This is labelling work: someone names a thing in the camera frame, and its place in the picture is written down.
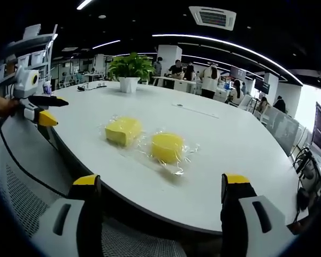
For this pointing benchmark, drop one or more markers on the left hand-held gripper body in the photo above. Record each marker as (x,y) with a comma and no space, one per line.
(25,83)

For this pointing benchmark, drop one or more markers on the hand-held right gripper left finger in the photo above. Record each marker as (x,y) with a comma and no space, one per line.
(69,222)

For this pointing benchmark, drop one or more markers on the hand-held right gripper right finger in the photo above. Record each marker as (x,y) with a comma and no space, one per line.
(254,217)

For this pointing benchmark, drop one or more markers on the yellow rectangular silicone block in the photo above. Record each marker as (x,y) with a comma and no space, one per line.
(123,130)

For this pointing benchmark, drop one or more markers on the yellow round silicone block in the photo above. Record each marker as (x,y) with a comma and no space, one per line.
(167,147)

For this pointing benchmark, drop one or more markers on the person's left hand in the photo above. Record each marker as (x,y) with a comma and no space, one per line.
(5,105)

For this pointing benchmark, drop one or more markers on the white storage shelf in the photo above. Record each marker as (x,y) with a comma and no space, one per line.
(29,53)

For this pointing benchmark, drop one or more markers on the potted green plant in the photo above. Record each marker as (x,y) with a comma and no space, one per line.
(130,71)

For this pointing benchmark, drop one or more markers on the white desk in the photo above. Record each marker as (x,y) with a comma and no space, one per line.
(182,84)

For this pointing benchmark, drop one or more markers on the ceiling air conditioner vent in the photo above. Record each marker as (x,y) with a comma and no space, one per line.
(212,17)

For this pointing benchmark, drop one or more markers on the wall screen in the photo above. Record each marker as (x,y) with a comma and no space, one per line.
(262,86)

